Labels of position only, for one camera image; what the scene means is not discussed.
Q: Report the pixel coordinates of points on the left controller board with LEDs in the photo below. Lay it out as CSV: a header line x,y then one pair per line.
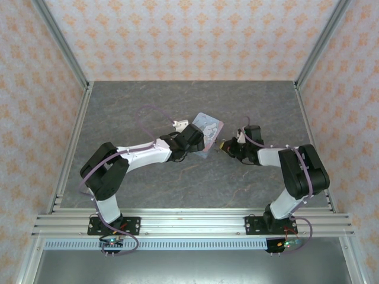
x,y
112,243

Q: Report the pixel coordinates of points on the aluminium front frame beam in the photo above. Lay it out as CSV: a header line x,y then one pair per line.
x,y
192,223

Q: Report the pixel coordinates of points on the controller board with leds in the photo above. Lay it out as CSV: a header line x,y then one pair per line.
x,y
112,243
279,245

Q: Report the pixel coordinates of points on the light blue cartoon tin box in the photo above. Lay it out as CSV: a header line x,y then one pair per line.
x,y
211,125

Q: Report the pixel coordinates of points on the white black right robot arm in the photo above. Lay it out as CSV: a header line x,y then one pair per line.
x,y
302,168

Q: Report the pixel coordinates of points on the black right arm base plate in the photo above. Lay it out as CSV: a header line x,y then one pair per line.
x,y
253,225

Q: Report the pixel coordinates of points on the aluminium corner post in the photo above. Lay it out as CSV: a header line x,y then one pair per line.
x,y
322,44
59,41

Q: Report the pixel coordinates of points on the grey metal panel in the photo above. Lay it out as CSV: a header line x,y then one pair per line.
x,y
189,267

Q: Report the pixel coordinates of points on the right controller board with LEDs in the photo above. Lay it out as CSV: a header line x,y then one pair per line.
x,y
279,245

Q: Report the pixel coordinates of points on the aluminium side rail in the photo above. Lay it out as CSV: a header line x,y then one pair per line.
x,y
75,133
309,133

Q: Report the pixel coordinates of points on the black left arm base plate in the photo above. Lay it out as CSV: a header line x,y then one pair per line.
x,y
133,225

